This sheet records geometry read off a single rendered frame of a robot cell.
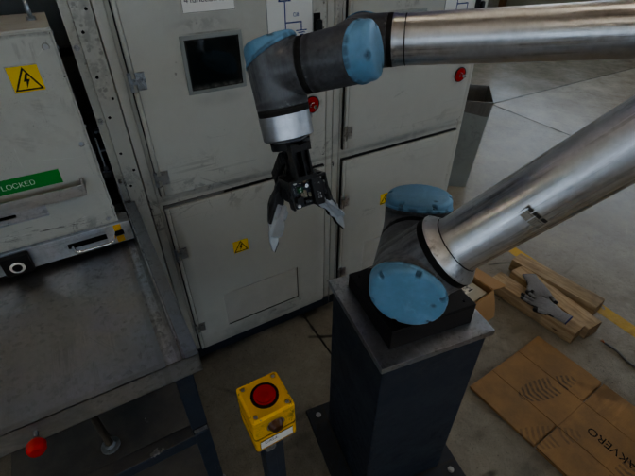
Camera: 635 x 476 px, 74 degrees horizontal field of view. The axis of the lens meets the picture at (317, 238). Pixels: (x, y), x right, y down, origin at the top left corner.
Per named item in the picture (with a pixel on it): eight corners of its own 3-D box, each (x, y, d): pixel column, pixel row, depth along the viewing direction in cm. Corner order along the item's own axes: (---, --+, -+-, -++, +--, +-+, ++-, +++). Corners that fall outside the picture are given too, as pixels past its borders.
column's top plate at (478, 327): (423, 258, 130) (424, 253, 128) (493, 335, 106) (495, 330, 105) (328, 284, 120) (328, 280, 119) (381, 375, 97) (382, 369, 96)
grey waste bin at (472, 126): (471, 191, 302) (495, 102, 263) (422, 185, 308) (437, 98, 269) (469, 168, 329) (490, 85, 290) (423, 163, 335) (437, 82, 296)
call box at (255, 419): (297, 433, 79) (295, 402, 73) (257, 454, 76) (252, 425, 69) (278, 399, 84) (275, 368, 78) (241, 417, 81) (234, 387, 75)
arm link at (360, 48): (380, 9, 67) (308, 27, 72) (368, 18, 58) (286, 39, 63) (389, 70, 72) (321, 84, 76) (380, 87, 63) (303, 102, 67)
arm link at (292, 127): (252, 118, 76) (301, 107, 78) (259, 145, 77) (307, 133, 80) (266, 119, 68) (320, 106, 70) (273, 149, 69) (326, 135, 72)
